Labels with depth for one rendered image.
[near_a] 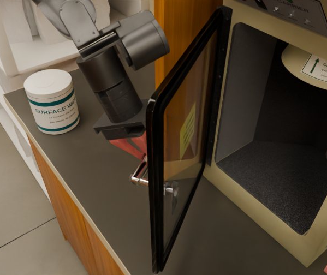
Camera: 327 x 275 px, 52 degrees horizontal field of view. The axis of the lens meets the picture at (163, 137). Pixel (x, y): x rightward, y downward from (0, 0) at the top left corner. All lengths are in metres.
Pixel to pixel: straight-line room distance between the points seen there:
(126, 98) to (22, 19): 1.16
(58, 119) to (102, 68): 0.56
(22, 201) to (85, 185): 1.31
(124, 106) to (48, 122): 0.55
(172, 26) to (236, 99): 0.21
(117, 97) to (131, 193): 0.41
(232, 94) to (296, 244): 0.34
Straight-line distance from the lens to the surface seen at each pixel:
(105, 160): 0.94
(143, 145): 0.52
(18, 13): 1.59
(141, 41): 0.48
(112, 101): 0.49
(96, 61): 0.47
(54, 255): 1.92
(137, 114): 0.51
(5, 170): 2.40
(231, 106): 0.74
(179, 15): 0.65
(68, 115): 1.02
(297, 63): 0.59
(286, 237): 0.78
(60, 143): 1.02
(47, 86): 0.99
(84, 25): 0.47
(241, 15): 0.61
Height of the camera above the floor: 1.61
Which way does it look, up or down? 42 degrees down
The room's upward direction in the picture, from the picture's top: straight up
